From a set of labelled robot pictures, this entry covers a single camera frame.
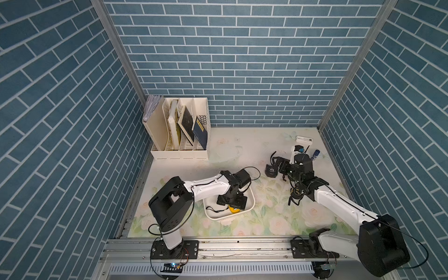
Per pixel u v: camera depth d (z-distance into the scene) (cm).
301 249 74
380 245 41
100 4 69
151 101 93
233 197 73
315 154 99
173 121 89
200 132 106
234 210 82
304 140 112
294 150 77
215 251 75
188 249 73
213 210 83
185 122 99
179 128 98
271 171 96
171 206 45
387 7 70
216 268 77
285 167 77
